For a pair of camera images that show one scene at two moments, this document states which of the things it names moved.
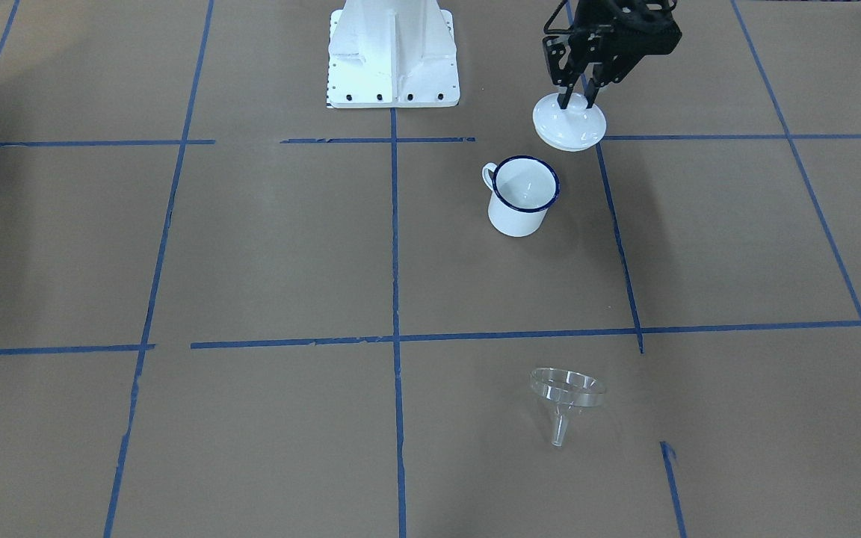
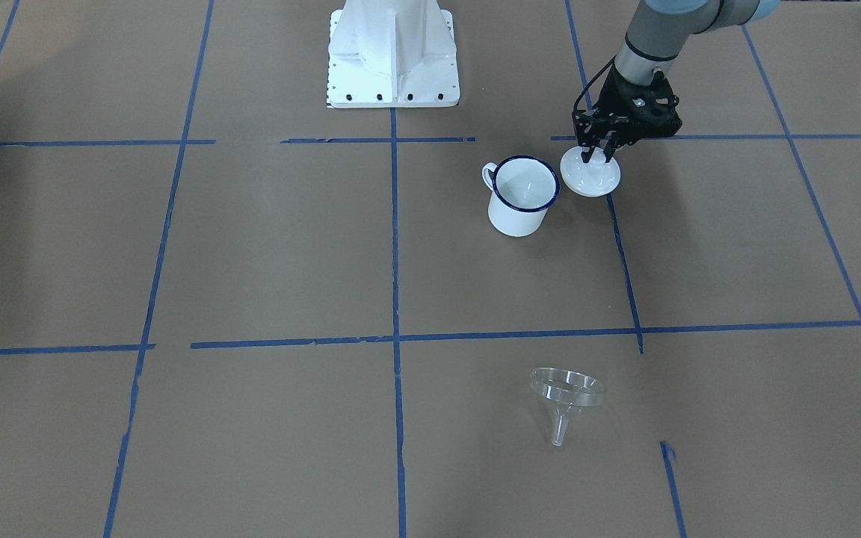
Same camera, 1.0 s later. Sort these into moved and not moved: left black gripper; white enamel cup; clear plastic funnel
Moved: left black gripper
Not moved: clear plastic funnel; white enamel cup
